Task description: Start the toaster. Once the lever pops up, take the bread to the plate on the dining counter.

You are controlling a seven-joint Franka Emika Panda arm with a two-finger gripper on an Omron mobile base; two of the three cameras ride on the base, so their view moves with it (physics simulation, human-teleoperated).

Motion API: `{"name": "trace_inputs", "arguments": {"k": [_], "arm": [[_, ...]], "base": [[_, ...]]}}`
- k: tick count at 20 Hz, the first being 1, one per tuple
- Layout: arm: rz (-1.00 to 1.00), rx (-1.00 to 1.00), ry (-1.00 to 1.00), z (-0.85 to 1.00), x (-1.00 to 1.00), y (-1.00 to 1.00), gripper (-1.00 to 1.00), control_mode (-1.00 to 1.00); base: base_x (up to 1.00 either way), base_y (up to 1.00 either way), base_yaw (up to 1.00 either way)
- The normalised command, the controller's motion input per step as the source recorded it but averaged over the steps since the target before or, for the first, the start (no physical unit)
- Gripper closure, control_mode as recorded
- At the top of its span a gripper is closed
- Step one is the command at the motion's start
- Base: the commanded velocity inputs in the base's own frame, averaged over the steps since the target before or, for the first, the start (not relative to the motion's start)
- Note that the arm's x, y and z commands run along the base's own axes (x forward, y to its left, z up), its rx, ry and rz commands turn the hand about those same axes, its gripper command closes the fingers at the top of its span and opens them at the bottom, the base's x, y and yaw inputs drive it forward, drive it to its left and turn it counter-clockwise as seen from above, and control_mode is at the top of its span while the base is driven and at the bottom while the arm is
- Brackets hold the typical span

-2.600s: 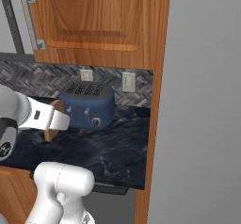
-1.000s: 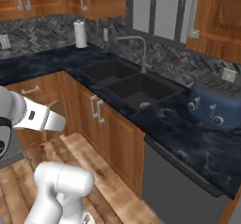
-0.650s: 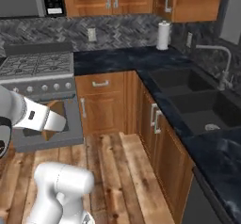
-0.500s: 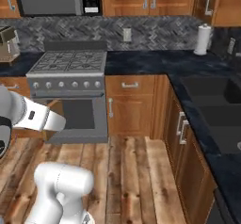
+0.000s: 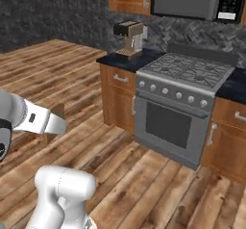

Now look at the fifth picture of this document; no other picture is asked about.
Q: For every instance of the grey stove with oven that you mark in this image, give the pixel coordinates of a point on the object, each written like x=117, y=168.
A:
x=179, y=111

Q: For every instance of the beige coffee machine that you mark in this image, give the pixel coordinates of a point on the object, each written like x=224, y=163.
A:
x=132, y=37

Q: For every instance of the white wall socket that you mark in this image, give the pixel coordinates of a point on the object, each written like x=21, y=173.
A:
x=145, y=33

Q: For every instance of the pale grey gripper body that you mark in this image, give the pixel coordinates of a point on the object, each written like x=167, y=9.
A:
x=57, y=123

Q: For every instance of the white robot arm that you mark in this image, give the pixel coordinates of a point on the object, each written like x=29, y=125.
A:
x=64, y=188

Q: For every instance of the wooden base cupboard run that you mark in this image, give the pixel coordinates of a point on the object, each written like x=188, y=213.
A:
x=120, y=104
x=227, y=143

